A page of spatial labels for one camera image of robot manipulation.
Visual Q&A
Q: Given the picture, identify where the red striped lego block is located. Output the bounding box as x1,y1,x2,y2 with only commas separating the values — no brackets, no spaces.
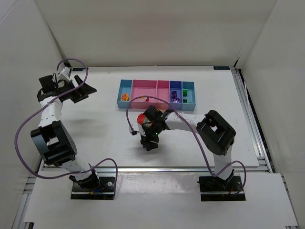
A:
137,114,153,130

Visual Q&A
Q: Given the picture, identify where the red flower lego block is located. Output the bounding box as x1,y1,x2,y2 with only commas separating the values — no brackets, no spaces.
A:
139,97,149,102

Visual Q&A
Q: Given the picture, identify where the purple lego piece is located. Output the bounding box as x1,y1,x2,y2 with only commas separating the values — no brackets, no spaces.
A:
172,97,180,103

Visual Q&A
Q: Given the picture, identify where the purple green lego block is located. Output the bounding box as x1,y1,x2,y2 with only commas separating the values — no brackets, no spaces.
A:
171,91,178,99

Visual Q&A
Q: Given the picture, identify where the green lego brick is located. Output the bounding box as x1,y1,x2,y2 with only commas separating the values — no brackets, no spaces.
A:
183,89,188,97

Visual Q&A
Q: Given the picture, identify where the orange yellow lego block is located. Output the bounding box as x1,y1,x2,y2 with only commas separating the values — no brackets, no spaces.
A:
121,93,130,102

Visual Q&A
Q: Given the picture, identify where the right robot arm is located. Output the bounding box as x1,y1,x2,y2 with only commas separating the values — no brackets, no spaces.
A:
137,106,236,191

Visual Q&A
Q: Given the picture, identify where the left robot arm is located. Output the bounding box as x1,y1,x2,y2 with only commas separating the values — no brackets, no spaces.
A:
30,75,100,191

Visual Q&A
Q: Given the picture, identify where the left light blue bin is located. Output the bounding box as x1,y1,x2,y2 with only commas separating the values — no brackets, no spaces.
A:
117,79,132,109

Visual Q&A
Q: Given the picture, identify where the light blue bin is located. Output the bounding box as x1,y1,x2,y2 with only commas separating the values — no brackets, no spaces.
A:
182,81,196,112
117,79,132,109

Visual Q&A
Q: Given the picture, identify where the right light blue bin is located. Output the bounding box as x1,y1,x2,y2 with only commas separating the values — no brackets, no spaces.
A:
182,81,196,112

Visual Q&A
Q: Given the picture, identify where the small pink bin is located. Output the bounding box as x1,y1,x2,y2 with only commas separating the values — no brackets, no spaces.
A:
156,80,170,110

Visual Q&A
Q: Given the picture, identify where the dark blue bin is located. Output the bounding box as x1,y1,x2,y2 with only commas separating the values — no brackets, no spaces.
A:
169,81,183,110

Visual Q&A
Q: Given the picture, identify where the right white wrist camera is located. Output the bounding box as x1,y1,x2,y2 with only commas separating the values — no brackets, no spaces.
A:
129,127,139,136

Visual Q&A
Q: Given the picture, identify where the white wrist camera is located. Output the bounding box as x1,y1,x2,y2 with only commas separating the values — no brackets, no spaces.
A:
57,67,72,82
129,127,139,136

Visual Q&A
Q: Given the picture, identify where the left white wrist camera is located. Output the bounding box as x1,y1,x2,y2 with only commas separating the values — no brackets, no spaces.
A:
57,67,72,82

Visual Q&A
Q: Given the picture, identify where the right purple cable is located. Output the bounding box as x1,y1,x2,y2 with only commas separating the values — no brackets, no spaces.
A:
125,96,246,195

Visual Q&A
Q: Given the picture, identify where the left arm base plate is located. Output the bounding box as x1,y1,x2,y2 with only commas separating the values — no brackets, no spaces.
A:
69,172,117,200

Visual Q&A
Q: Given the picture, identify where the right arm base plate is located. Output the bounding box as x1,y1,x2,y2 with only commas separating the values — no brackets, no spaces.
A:
197,175,246,202

